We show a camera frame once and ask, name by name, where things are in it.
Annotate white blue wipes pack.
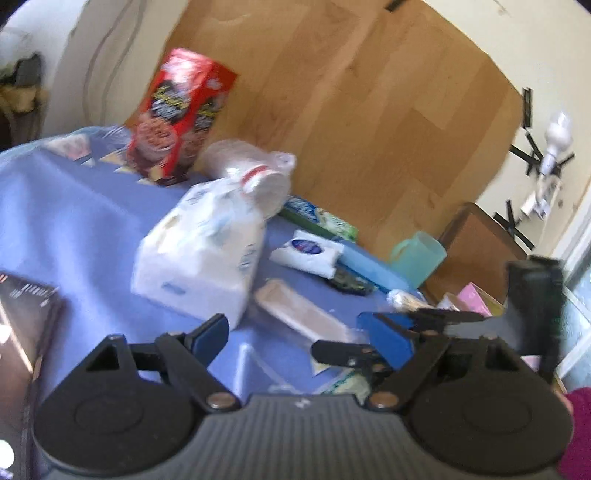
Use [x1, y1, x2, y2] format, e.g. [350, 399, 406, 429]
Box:
[270, 230, 345, 280]

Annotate snack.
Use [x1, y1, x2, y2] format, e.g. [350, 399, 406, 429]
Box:
[387, 290, 433, 313]

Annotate green patterned tissue pack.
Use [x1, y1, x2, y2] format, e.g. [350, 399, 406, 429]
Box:
[315, 370, 370, 404]

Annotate person right hand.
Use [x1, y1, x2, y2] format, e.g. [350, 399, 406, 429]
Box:
[556, 386, 591, 480]

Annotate pink macaron biscuit tin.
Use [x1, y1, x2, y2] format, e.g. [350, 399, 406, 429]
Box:
[438, 283, 505, 318]

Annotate teal plastic mug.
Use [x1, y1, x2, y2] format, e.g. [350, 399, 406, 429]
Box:
[390, 231, 447, 289]

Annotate brown chair back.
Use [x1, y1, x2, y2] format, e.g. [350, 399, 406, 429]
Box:
[420, 203, 528, 303]

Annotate white power strip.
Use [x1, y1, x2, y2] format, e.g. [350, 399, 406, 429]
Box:
[520, 175, 562, 221]

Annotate white framed glass door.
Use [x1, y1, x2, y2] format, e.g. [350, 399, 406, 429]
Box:
[554, 185, 590, 391]

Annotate large white tissue pack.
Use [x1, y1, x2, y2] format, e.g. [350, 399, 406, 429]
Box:
[131, 178, 266, 330]

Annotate green blue toothpaste box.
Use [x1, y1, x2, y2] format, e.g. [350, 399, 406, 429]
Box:
[280, 195, 359, 243]

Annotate blue patterned tablecloth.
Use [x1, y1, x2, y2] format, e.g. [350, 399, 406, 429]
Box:
[0, 126, 431, 480]

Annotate plastic cups in bag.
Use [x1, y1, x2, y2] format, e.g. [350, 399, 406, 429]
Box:
[201, 139, 297, 219]

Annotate red cereal box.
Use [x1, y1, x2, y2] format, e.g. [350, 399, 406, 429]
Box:
[126, 48, 238, 186]

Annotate wooden pattern wall panel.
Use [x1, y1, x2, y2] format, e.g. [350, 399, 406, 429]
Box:
[166, 1, 522, 259]

